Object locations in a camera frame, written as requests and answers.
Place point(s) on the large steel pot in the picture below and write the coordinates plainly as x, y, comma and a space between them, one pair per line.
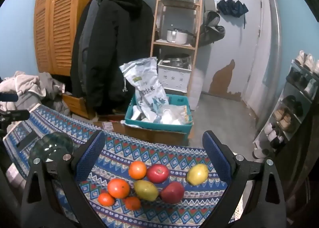
177, 59

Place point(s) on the steel cooking pot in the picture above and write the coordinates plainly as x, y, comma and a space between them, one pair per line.
176, 35

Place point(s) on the yellow-green apple on table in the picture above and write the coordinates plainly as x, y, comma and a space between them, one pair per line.
146, 190

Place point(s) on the medium orange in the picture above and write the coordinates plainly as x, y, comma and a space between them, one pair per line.
137, 170

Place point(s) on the dark folded umbrella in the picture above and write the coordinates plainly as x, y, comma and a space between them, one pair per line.
233, 7

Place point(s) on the grey hanging backpack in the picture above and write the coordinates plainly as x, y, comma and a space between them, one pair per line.
211, 28

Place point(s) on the dark grey jacket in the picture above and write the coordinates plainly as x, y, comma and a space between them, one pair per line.
86, 38

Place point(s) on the white door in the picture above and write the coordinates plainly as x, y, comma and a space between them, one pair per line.
239, 43

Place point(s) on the white patterned box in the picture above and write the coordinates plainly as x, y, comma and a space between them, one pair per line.
173, 78

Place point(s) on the scalloped glass plate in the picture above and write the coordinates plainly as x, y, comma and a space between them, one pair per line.
52, 145

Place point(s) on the white rice bag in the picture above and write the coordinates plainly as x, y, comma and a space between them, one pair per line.
147, 86

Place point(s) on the large cardboard box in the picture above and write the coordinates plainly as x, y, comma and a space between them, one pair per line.
154, 137

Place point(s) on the clear plastic bag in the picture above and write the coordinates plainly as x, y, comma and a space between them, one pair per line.
174, 114

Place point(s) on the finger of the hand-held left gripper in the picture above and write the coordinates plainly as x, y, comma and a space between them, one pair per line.
8, 97
15, 115

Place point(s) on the wooden louvered wardrobe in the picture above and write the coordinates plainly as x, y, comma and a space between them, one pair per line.
62, 19

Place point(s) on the grey shoe rack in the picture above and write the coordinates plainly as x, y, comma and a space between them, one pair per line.
285, 91

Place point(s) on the black hooded jacket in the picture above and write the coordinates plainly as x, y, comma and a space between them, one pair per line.
119, 43

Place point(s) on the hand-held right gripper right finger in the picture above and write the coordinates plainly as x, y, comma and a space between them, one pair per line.
216, 155

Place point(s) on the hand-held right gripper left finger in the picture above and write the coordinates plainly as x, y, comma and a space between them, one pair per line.
91, 153

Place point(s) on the blue patterned tablecloth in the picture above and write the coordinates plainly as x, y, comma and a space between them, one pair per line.
154, 153

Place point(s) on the teal plastic basket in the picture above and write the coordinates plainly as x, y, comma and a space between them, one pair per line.
159, 126

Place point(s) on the small mandarin orange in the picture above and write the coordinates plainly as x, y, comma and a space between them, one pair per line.
106, 198
132, 203

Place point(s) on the wooden shelf rack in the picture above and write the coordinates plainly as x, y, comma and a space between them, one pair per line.
156, 33

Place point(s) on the white towel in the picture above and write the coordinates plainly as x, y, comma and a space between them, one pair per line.
17, 83

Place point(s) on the red apple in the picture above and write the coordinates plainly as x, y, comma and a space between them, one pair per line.
172, 192
157, 173

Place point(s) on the shoe rack with shoes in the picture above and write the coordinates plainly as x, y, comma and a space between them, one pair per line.
309, 62

